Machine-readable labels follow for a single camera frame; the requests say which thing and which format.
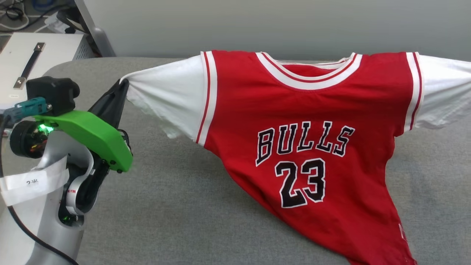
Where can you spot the teal left camera connector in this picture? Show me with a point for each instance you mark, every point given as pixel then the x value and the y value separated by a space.
pixel 31 106

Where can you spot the white paper label tape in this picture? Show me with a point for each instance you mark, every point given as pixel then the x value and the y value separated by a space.
pixel 29 182

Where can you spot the black floor stand base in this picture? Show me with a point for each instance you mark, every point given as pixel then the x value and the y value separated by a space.
pixel 71 20

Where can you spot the red white Bulls jersey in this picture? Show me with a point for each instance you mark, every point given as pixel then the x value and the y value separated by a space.
pixel 312 103

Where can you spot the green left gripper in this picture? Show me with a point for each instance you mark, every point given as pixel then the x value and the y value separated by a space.
pixel 95 136

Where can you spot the grey partition support leg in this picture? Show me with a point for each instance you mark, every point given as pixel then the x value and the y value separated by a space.
pixel 99 40

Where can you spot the white partition board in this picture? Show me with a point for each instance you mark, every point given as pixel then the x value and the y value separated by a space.
pixel 257 22

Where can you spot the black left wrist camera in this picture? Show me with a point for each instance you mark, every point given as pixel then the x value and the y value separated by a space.
pixel 55 94

